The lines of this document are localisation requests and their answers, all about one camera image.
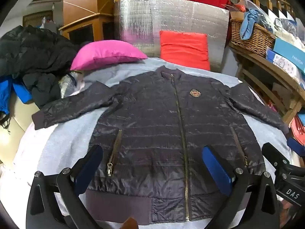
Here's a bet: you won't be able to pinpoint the wicker basket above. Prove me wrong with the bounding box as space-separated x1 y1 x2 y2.
229 18 276 58

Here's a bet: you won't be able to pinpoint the silver foil insulation mat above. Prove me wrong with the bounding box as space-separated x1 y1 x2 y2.
114 0 230 73

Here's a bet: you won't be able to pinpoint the wooden louvred panel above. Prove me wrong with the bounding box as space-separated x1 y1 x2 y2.
22 10 53 27

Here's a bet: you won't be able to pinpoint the pile of black jackets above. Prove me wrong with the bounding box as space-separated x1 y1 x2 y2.
0 25 80 108

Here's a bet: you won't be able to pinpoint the silver padded cloth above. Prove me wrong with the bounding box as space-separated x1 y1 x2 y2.
58 72 79 99

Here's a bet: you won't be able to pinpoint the light blue cloth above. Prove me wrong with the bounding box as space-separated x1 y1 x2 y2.
239 8 262 41

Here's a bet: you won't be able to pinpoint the teal box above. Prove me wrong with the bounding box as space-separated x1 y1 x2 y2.
273 38 305 73

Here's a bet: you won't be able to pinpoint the wooden cabinet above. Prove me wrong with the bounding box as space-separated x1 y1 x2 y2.
58 0 115 44

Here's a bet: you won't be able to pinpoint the pink bags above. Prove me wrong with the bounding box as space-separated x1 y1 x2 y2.
289 114 305 144

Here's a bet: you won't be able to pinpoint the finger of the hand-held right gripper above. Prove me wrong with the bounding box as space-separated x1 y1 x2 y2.
261 142 294 172

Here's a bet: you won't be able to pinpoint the wooden shelf rack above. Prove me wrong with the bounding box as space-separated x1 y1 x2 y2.
229 43 305 124

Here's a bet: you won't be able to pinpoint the white patterned box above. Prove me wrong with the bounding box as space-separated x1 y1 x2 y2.
266 48 305 77

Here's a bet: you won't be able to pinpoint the cream mattress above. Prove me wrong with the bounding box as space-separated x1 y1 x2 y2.
0 95 34 165

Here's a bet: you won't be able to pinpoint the dark quilted puffer jacket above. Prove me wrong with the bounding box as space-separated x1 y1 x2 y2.
32 65 289 222

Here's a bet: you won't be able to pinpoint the grey blanket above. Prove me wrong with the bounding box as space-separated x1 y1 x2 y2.
14 57 293 229

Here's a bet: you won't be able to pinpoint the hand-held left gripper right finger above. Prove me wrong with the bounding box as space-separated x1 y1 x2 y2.
201 145 280 229

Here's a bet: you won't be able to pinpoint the red pillow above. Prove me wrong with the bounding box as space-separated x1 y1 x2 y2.
159 31 211 71

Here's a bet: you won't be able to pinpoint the blue garment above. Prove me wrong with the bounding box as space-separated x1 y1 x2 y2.
0 75 32 115

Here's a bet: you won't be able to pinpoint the pink pillow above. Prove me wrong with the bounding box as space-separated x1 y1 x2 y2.
70 40 148 71

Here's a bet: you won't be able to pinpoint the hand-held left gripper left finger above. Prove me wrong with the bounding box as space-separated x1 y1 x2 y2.
26 144 104 229

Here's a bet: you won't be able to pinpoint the white bed sheet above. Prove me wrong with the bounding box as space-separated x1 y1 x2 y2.
0 122 60 220

